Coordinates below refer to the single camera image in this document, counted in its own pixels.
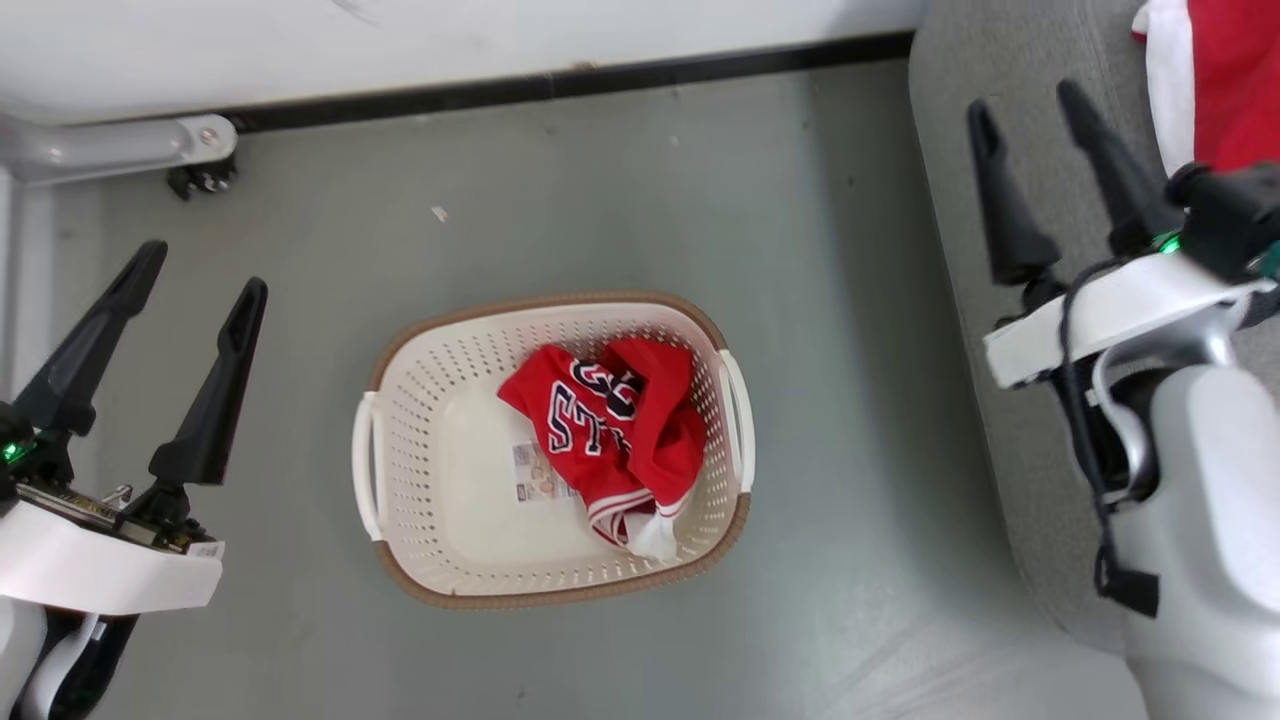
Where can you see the black caster wheel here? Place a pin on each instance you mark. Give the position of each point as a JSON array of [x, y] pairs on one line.
[[203, 178]]

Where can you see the red jersey with lettering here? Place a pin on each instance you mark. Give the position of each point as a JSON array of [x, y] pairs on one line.
[[640, 440]]

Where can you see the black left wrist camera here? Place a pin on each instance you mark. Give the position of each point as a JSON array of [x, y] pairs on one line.
[[12, 440]]

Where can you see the cream perforated laundry basket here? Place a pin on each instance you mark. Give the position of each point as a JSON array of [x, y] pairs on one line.
[[470, 480]]

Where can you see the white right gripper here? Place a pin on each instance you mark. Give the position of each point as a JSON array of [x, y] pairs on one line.
[[1130, 305]]

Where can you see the printed label sticker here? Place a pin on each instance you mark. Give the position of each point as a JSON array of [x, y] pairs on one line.
[[535, 480]]

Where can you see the black baseboard strip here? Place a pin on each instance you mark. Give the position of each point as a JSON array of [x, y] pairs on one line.
[[600, 80]]

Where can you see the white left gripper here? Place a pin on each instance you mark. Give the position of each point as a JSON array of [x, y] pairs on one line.
[[100, 575]]

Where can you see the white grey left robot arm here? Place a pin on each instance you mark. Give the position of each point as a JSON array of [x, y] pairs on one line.
[[60, 660]]

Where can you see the grey fabric sofa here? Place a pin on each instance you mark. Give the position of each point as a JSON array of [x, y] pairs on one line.
[[1000, 450]]

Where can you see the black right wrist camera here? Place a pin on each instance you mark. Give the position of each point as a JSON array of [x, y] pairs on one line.
[[1235, 215]]

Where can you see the red garment with white trim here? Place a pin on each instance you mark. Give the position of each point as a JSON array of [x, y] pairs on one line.
[[1235, 80]]

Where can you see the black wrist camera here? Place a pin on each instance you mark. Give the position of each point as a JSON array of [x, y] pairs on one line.
[[12, 440], [1235, 215]]

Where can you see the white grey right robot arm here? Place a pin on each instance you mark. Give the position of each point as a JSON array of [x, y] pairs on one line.
[[1210, 520]]

